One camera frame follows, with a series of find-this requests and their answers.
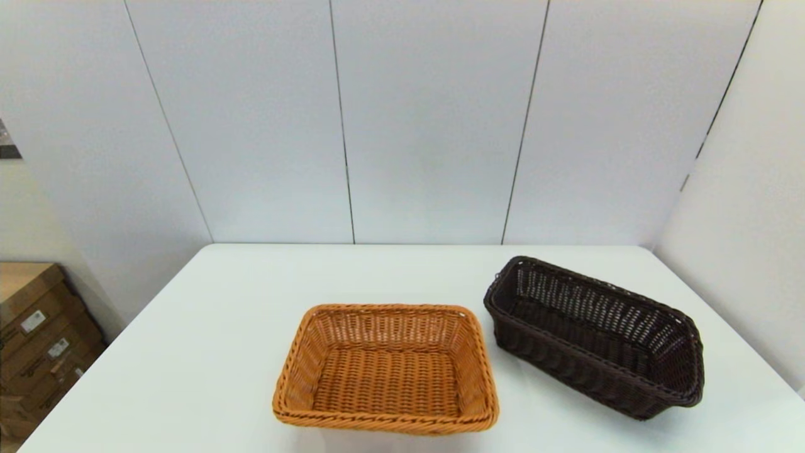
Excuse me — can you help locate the orange wicker basket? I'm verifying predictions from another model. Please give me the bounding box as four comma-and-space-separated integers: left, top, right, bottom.
272, 304, 500, 436

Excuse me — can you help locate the dark brown wicker basket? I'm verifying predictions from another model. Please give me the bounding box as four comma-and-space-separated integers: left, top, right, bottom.
483, 255, 705, 421

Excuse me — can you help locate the cardboard box with white label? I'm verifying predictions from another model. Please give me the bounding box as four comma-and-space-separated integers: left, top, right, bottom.
0, 262, 86, 344
0, 311, 106, 378

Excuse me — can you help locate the cardboard box with printed logo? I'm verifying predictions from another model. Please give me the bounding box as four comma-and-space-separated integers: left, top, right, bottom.
0, 343, 106, 416

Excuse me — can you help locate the plain cardboard box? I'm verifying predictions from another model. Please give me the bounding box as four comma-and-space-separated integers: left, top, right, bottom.
0, 393, 60, 441

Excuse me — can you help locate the grey wall fixture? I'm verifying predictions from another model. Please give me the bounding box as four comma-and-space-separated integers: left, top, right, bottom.
0, 120, 23, 159

